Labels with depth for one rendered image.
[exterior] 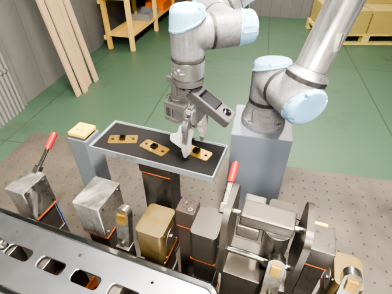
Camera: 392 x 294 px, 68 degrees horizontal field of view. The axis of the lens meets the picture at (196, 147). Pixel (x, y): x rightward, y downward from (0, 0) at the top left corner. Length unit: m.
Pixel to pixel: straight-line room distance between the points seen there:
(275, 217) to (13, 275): 0.63
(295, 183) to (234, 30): 0.93
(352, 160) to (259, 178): 1.84
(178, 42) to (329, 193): 1.04
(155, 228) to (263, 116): 0.50
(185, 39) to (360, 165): 2.40
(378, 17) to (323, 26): 4.85
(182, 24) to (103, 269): 0.59
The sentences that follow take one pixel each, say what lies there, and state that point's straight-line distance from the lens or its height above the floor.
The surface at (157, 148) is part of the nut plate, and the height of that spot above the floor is 1.16.
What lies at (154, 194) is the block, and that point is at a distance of 0.92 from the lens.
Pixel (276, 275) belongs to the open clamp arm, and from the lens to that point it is 0.70.
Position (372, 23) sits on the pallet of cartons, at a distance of 5.65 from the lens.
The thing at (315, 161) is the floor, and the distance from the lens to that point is 2.72.
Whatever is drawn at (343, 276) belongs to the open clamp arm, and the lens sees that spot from 0.72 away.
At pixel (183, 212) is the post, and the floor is 1.10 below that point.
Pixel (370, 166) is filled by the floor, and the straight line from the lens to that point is 2.87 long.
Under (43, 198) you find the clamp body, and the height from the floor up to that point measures 0.99.
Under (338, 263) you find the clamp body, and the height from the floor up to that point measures 1.07.
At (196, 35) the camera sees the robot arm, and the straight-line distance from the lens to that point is 0.62.
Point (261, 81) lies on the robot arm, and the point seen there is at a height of 1.28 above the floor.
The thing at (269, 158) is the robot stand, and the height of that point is 1.02.
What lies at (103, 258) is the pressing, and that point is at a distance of 0.81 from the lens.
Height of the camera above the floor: 1.68
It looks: 39 degrees down
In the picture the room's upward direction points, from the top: straight up
